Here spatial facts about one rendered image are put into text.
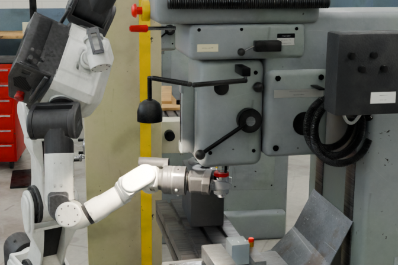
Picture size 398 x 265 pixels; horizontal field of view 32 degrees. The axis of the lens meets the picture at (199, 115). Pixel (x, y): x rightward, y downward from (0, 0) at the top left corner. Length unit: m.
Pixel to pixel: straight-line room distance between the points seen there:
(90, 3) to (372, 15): 0.91
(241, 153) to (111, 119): 1.86
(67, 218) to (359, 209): 0.86
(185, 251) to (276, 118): 0.57
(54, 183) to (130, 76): 1.71
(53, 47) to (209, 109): 0.57
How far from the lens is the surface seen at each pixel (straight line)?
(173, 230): 2.47
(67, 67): 2.24
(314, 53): 2.04
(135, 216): 3.99
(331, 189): 2.31
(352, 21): 2.07
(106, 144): 3.85
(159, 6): 1.89
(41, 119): 2.17
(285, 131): 2.04
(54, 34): 2.28
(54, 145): 2.15
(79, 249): 4.86
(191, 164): 2.57
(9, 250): 3.07
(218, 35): 1.94
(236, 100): 2.00
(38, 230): 2.67
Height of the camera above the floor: 1.89
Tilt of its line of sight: 12 degrees down
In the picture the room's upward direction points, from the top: straight up
